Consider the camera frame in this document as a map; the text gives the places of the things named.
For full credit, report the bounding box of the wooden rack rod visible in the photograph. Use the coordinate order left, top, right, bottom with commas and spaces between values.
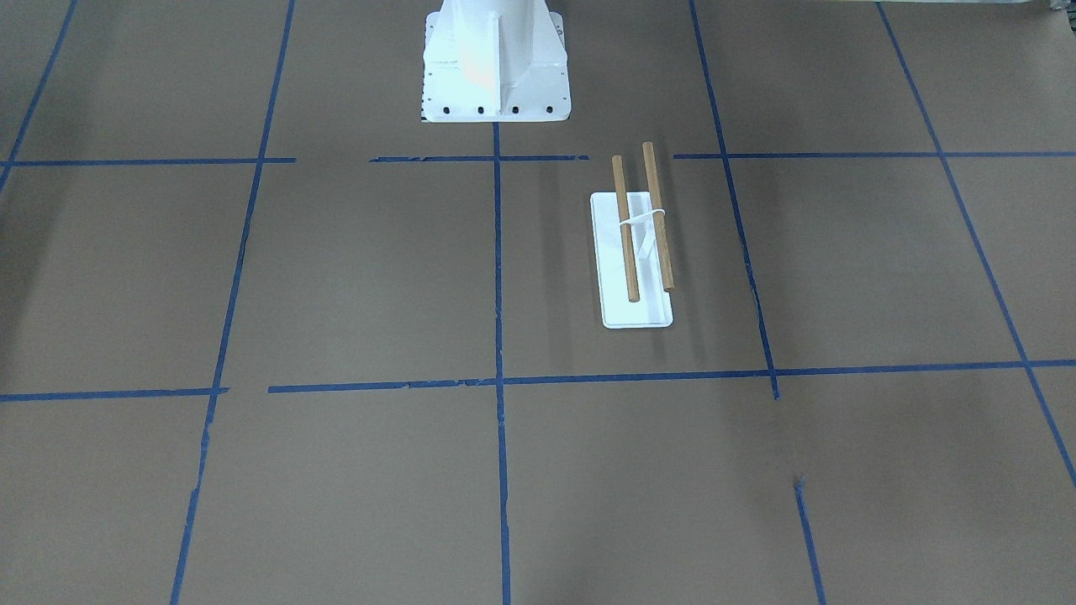
642, 141, 676, 292
611, 155, 641, 303

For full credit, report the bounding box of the white towel rack base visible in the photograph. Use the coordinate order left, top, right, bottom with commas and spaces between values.
589, 192, 675, 329

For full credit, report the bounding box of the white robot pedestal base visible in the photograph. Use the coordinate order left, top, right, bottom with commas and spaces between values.
420, 1, 572, 124

